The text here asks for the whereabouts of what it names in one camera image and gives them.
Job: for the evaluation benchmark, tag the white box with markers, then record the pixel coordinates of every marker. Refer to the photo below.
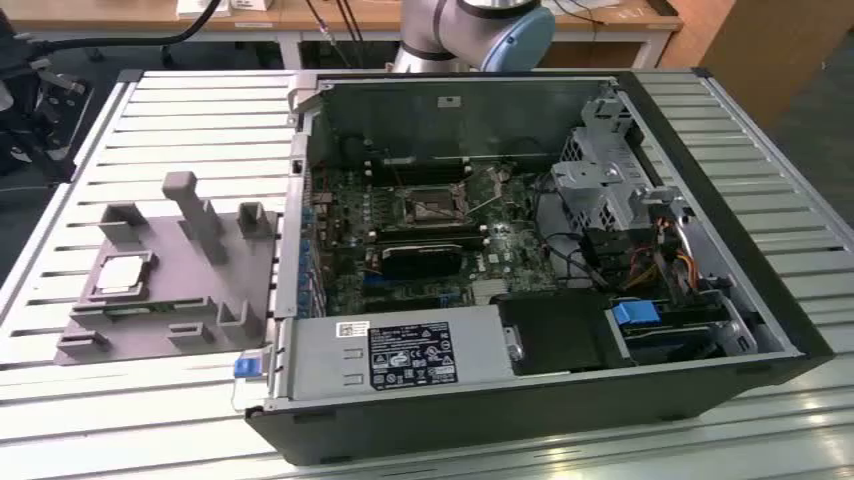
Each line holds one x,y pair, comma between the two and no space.
249,4
193,9

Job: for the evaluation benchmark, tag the blue disk carrier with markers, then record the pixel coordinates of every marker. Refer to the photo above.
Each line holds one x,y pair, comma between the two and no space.
635,314

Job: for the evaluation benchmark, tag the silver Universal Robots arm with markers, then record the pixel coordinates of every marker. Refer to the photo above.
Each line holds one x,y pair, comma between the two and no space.
460,30

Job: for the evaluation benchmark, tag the silver metal drive cage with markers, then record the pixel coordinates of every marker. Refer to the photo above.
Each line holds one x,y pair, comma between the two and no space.
600,195

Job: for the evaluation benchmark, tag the blue plastic case latch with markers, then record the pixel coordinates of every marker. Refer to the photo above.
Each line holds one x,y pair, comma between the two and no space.
248,366

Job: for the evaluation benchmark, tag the black RAM slot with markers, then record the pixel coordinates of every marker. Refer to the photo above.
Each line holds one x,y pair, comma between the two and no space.
420,164
429,242
427,233

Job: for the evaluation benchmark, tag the CPU socket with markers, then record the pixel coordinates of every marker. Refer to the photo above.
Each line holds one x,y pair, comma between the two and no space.
427,206

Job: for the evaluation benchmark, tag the green motherboard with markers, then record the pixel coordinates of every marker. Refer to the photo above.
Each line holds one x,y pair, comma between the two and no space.
513,250

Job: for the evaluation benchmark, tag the silver power supply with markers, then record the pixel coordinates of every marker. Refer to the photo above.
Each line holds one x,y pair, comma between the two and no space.
313,360

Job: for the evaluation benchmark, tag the black graphics card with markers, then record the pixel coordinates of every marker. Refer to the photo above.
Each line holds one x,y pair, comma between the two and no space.
420,262

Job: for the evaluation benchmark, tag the wooden cabinet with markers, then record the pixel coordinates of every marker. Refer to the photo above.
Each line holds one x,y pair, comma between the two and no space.
767,50

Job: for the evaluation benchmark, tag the grey plastic parts rack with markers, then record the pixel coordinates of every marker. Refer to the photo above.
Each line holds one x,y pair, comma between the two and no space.
166,280

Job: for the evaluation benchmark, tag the small silver chipset heatsink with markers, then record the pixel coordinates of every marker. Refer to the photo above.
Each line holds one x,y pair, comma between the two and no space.
491,291

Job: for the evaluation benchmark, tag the black open PC case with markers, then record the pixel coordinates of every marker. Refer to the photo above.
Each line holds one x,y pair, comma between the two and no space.
533,430

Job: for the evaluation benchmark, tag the green RAM stick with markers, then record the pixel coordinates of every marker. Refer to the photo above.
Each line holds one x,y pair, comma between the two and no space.
160,308

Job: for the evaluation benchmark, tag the wooden desk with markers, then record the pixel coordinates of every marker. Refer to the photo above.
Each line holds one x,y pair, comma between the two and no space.
133,25

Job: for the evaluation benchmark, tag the blue expansion slot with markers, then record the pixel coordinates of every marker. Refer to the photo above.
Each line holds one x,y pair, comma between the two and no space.
413,295

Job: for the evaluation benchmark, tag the silver square CPU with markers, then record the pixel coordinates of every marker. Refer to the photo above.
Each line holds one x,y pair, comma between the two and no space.
120,274

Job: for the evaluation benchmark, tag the black plastic shroud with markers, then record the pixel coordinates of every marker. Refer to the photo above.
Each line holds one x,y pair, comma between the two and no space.
560,330

